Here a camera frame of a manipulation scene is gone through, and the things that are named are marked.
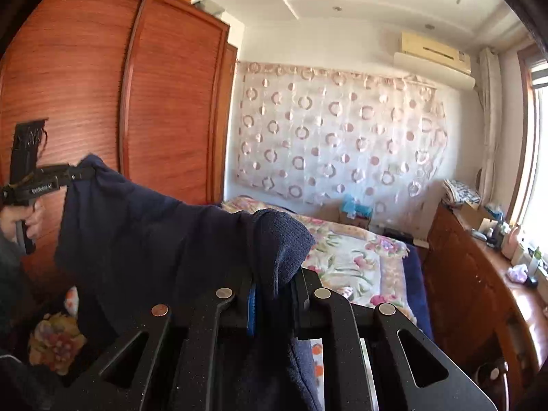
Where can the person left hand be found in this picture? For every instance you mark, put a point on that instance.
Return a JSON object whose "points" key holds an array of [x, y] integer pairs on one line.
{"points": [[31, 216]]}

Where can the cardboard box on cabinet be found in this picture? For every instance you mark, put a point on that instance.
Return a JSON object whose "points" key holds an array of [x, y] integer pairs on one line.
{"points": [[479, 219]]}

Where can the navy blue bed mattress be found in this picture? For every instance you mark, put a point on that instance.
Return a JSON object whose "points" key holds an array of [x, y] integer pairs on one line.
{"points": [[415, 290]]}

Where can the stack of folded cloths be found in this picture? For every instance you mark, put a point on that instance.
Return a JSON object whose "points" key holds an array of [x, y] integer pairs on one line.
{"points": [[458, 193]]}

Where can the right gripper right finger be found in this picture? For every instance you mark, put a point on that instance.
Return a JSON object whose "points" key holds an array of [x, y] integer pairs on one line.
{"points": [[410, 372]]}

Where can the long wooden side cabinet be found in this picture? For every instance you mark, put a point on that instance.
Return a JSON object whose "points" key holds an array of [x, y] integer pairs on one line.
{"points": [[477, 314]]}

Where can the blue box on bed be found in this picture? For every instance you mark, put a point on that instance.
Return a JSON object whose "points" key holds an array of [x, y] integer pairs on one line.
{"points": [[353, 209]]}

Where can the navy blue printed t-shirt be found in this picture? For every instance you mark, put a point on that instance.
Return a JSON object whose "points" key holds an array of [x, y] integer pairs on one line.
{"points": [[132, 248]]}

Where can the floral quilt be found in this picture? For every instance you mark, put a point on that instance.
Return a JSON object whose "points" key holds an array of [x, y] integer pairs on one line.
{"points": [[365, 268]]}

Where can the window with wooden frame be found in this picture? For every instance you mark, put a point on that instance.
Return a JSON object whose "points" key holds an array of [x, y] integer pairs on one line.
{"points": [[530, 143]]}

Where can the white wall air conditioner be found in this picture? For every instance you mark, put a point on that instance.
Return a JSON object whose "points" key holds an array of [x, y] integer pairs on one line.
{"points": [[435, 61]]}

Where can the white circle pattern curtain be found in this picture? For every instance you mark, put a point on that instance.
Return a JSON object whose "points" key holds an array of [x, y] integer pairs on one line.
{"points": [[315, 136]]}

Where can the red wooden wardrobe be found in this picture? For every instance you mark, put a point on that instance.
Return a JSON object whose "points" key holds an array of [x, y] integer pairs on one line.
{"points": [[143, 84]]}

